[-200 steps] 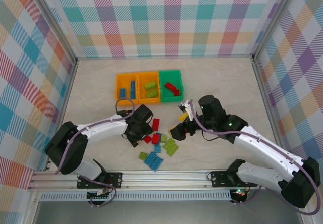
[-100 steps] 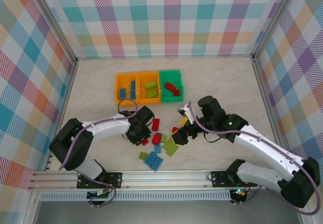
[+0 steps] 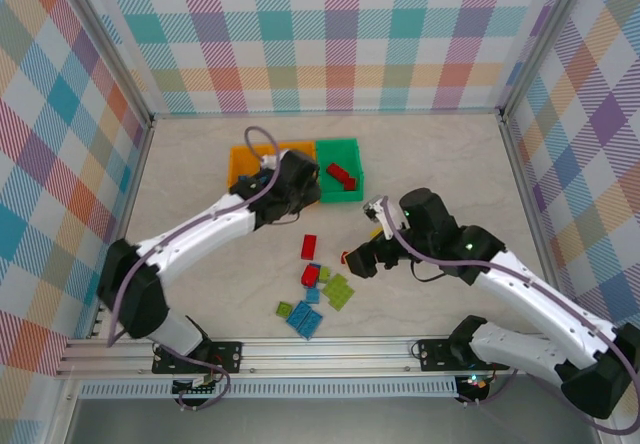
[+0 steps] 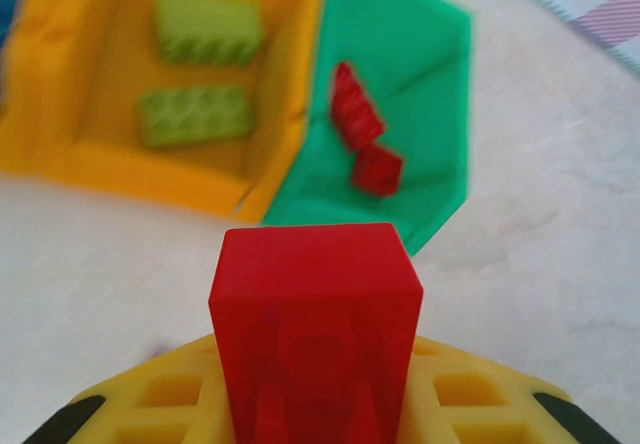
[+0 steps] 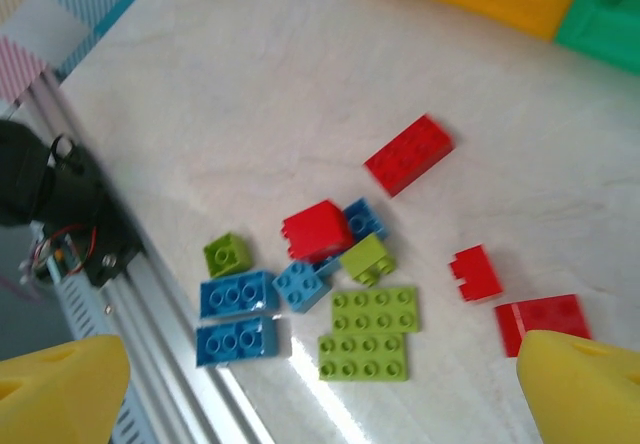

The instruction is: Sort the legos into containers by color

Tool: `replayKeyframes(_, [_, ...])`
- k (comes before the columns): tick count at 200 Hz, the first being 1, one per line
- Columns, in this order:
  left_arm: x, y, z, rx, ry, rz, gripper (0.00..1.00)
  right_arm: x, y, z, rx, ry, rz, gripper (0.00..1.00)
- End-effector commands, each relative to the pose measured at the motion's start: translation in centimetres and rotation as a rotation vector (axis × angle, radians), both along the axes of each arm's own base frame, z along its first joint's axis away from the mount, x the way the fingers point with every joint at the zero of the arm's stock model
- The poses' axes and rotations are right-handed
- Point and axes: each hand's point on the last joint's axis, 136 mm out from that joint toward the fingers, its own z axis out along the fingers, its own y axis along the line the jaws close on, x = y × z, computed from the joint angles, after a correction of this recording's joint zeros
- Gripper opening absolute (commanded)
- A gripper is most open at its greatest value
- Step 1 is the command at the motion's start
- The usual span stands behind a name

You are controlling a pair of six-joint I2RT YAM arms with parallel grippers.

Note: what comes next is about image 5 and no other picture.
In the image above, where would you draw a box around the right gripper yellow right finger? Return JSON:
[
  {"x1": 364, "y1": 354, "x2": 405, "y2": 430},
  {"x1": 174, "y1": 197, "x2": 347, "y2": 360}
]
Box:
[{"x1": 516, "y1": 329, "x2": 640, "y2": 444}]

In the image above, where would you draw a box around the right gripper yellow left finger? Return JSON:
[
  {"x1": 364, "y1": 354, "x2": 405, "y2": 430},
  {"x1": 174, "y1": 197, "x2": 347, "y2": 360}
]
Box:
[{"x1": 0, "y1": 334, "x2": 132, "y2": 444}]

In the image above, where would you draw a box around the lime square lego brick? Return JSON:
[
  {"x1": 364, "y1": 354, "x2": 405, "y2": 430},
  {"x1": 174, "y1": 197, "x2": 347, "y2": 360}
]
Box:
[{"x1": 202, "y1": 232, "x2": 253, "y2": 279}]

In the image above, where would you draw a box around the lime lego plate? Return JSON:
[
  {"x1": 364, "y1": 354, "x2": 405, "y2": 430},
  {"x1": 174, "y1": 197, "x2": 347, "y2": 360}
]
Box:
[
  {"x1": 330, "y1": 286, "x2": 421, "y2": 336},
  {"x1": 317, "y1": 332, "x2": 409, "y2": 382}
]

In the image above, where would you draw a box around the lime small lego brick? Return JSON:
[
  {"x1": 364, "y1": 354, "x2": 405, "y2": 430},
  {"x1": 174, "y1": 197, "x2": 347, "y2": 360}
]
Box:
[{"x1": 338, "y1": 232, "x2": 397, "y2": 285}]

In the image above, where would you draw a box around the blue square lego brick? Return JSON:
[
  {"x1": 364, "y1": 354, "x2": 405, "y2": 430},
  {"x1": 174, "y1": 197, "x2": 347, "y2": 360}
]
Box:
[
  {"x1": 271, "y1": 259, "x2": 332, "y2": 314},
  {"x1": 342, "y1": 197, "x2": 390, "y2": 243}
]

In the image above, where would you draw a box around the red long lego brick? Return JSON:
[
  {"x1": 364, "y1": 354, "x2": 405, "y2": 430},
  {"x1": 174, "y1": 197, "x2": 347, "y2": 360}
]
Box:
[{"x1": 363, "y1": 113, "x2": 456, "y2": 199}]

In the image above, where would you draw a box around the red tall square lego brick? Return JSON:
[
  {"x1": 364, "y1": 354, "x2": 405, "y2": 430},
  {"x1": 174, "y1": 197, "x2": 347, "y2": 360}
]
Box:
[{"x1": 281, "y1": 199, "x2": 355, "y2": 264}]

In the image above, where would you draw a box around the red wide lego brick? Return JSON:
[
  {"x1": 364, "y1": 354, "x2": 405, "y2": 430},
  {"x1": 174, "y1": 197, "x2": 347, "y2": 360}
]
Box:
[{"x1": 494, "y1": 293, "x2": 593, "y2": 359}]

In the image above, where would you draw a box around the small circuit board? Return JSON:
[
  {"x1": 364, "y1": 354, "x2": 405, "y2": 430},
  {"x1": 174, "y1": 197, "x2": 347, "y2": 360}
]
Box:
[{"x1": 19, "y1": 233, "x2": 66, "y2": 285}]

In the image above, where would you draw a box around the red small lego brick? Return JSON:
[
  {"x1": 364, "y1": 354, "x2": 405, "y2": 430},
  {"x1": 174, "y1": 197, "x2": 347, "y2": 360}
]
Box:
[{"x1": 448, "y1": 243, "x2": 504, "y2": 304}]

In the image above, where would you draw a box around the blue long lego brick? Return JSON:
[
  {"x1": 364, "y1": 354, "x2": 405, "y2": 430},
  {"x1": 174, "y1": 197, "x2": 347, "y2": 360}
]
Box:
[
  {"x1": 194, "y1": 316, "x2": 280, "y2": 368},
  {"x1": 198, "y1": 269, "x2": 281, "y2": 320}
]

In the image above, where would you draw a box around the green plastic bin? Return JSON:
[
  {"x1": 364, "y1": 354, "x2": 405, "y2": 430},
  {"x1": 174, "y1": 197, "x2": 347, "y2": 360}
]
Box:
[{"x1": 553, "y1": 0, "x2": 640, "y2": 76}]

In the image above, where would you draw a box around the white slotted cable duct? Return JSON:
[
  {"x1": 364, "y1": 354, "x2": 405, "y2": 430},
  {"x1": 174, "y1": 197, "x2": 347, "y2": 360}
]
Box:
[{"x1": 54, "y1": 278, "x2": 169, "y2": 444}]

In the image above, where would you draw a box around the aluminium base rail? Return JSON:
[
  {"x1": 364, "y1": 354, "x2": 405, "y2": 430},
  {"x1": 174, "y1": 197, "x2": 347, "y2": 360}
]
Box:
[{"x1": 27, "y1": 68, "x2": 276, "y2": 444}]

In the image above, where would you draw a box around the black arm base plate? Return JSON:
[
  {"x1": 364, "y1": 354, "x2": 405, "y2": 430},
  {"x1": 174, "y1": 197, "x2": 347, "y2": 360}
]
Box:
[{"x1": 37, "y1": 156, "x2": 147, "y2": 290}]

